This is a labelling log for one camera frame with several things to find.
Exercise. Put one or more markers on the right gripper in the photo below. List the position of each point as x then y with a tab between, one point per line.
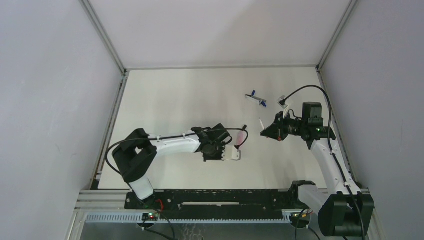
281	127

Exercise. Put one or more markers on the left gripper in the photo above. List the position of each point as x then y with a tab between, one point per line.
224	136

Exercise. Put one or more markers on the pink highlighter pen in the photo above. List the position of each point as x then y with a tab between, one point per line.
241	138

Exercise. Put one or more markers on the grey pen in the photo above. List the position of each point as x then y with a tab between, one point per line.
251	98

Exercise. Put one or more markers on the white pen blue end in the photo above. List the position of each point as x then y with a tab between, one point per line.
261	102

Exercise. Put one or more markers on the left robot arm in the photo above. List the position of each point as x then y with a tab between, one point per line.
134	155

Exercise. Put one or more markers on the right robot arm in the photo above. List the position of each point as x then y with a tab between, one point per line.
344	211

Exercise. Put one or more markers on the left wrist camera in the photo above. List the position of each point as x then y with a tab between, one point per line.
231	153

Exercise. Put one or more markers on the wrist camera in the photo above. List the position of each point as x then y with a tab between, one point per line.
283	102
231	153

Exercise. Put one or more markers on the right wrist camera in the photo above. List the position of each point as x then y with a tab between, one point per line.
283	102

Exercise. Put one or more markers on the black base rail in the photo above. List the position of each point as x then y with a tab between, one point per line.
224	204

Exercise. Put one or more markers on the aluminium frame rails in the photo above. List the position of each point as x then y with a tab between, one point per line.
108	206

